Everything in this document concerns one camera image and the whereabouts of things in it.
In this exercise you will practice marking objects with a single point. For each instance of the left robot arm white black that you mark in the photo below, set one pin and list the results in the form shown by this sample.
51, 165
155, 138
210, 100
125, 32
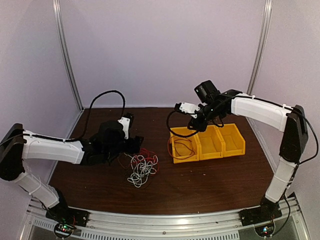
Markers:
111, 140

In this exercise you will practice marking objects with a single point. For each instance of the right circuit board with leds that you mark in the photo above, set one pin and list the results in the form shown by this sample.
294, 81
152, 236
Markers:
265, 230

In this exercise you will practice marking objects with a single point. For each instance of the front aluminium rail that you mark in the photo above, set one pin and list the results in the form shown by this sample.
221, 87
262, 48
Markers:
223, 225

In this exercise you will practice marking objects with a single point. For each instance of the circuit board with leds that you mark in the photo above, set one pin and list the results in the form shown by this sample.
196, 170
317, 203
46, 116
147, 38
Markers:
63, 230
265, 230

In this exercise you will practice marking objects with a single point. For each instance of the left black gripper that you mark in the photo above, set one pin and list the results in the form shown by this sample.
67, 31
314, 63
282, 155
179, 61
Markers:
134, 144

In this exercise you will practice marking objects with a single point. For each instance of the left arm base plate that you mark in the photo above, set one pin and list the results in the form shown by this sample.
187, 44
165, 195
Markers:
70, 216

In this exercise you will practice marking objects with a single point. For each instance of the left yellow bin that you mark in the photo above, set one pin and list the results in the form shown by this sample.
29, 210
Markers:
183, 149

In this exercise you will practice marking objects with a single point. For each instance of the middle yellow bin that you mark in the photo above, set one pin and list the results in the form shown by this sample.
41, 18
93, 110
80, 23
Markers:
210, 144

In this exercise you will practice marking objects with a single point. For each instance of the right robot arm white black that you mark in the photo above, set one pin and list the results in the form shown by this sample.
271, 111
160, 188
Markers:
289, 121

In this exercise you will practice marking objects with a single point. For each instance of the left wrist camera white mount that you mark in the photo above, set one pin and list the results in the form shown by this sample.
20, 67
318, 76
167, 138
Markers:
126, 121

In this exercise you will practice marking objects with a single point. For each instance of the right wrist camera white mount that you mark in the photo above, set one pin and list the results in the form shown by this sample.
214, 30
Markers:
187, 109

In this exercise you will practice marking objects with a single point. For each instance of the left circuit board with leds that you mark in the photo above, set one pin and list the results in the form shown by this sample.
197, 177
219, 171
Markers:
63, 230

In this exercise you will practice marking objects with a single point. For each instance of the aluminium frame post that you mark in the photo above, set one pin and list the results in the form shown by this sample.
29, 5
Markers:
264, 31
65, 53

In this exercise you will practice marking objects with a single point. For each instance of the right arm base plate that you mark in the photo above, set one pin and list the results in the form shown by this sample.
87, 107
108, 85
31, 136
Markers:
259, 214

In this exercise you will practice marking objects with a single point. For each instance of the left aluminium frame post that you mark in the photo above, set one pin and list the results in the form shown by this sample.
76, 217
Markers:
65, 53

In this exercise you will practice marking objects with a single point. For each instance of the right aluminium frame post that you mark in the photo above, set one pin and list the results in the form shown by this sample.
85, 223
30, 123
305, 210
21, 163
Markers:
264, 31

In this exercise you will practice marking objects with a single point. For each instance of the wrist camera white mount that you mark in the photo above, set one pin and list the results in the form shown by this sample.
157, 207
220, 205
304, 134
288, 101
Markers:
187, 109
126, 121

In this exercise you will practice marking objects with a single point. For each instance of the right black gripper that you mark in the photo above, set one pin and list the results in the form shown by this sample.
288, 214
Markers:
197, 126

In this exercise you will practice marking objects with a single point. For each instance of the right yellow bin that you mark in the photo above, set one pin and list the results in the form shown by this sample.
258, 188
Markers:
233, 142

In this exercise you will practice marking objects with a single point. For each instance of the yellow bin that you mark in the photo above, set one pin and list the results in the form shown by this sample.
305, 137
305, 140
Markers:
233, 142
183, 149
210, 144

